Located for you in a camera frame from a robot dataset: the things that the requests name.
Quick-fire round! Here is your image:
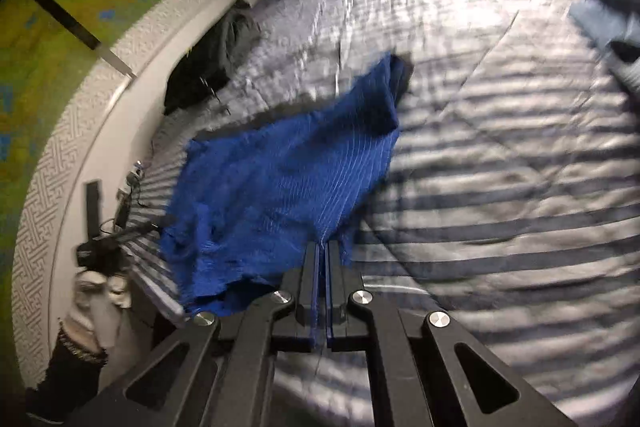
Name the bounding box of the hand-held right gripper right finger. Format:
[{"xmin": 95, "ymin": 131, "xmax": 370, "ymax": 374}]
[{"xmin": 325, "ymin": 240, "xmax": 577, "ymax": 427}]

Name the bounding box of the blue cloth garment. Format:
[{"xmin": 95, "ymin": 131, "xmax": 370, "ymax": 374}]
[{"xmin": 159, "ymin": 52, "xmax": 416, "ymax": 315}]

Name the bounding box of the white patterned headboard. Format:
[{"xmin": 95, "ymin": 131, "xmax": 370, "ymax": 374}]
[{"xmin": 10, "ymin": 0, "xmax": 281, "ymax": 388}]

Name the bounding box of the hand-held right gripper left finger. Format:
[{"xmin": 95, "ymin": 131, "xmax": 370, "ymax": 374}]
[{"xmin": 67, "ymin": 241, "xmax": 321, "ymax": 427}]

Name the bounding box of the grey quilted bed blanket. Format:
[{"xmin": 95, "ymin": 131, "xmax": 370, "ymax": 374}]
[{"xmin": 117, "ymin": 0, "xmax": 640, "ymax": 427}]

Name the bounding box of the person's left hand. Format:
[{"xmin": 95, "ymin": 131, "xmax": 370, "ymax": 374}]
[{"xmin": 60, "ymin": 270, "xmax": 133, "ymax": 338}]

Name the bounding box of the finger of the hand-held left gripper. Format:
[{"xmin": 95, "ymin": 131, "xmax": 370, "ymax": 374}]
[{"xmin": 112, "ymin": 219, "xmax": 168, "ymax": 242}]

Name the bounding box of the dark cloth pile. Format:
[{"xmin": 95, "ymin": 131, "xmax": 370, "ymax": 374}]
[{"xmin": 164, "ymin": 0, "xmax": 263, "ymax": 115}]

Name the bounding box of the light blue cloth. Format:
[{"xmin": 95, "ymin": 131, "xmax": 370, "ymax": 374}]
[{"xmin": 569, "ymin": 0, "xmax": 640, "ymax": 82}]

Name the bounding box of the small device with cable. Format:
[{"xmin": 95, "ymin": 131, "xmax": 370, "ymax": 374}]
[{"xmin": 116, "ymin": 161, "xmax": 147, "ymax": 228}]

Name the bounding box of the person's left forearm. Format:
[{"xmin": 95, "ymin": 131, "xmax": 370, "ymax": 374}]
[{"xmin": 24, "ymin": 319, "xmax": 110, "ymax": 424}]

